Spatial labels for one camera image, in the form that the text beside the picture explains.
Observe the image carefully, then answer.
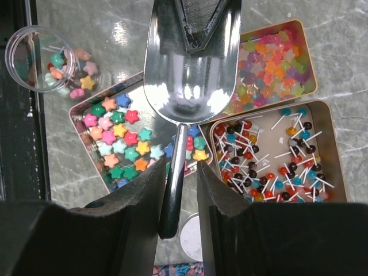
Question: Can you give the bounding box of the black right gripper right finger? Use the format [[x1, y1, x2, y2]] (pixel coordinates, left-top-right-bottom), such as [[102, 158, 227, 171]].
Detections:
[[197, 161, 367, 275]]

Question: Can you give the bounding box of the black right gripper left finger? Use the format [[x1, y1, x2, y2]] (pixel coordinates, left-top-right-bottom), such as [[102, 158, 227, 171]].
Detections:
[[1, 160, 166, 275]]

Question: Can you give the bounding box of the silver metal scoop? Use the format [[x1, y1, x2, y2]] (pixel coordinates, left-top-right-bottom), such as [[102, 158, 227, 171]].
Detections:
[[144, 1, 242, 241]]

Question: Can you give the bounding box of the pink tin of star candies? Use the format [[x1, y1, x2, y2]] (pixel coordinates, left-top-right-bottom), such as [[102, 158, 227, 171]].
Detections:
[[68, 71, 214, 194]]

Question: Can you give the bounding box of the gold tin of gummy candies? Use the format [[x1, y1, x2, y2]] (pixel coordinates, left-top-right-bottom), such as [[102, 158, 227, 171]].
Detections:
[[221, 20, 317, 117]]

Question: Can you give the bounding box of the patterned blue cloth mat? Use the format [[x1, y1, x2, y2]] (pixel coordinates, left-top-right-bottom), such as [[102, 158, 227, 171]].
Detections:
[[152, 262, 205, 276]]

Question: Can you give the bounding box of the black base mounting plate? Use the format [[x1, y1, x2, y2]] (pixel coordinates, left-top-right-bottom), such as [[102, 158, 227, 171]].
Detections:
[[1, 1, 51, 201]]

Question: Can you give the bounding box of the clear glass jar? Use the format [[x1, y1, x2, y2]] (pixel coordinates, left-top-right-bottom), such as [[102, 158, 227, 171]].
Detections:
[[5, 25, 101, 99]]

